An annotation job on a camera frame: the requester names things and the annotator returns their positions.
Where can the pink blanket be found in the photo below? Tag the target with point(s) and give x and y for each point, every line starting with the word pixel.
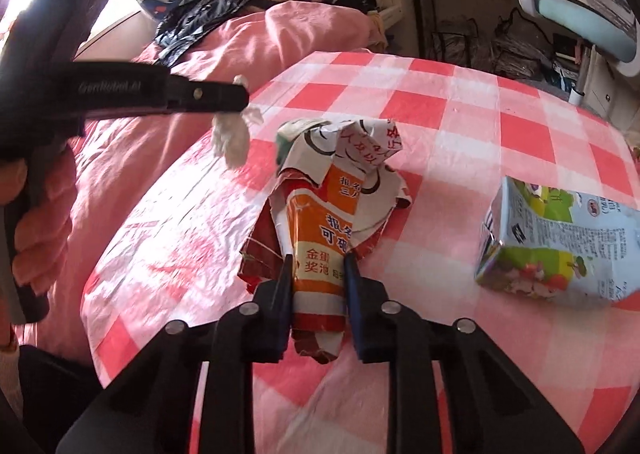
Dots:
pixel 175 173

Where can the white tissue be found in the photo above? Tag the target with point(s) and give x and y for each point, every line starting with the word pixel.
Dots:
pixel 230 138

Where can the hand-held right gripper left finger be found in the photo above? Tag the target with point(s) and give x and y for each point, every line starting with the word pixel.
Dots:
pixel 280 314

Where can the orange paper flyer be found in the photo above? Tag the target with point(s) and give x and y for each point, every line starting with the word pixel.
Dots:
pixel 320 214

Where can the grey and blue desk chair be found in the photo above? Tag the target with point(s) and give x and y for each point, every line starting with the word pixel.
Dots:
pixel 575 13

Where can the person's dark clothing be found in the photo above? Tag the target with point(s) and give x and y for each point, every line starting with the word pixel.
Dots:
pixel 50 394

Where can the blue milk carton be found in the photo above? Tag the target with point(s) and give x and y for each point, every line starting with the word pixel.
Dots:
pixel 550 244

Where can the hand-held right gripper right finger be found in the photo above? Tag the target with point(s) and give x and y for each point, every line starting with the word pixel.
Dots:
pixel 352 294

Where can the small dark green object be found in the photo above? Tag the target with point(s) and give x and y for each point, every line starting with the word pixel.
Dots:
pixel 281 148

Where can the dark blue jacket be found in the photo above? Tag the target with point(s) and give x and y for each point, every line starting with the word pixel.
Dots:
pixel 200 18

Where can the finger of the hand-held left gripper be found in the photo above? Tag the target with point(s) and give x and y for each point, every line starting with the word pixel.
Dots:
pixel 215 94

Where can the person's left hand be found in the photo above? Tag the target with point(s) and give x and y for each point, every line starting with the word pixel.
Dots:
pixel 50 234

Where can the grey plastic bags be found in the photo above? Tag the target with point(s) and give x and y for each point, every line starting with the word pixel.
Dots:
pixel 510 53

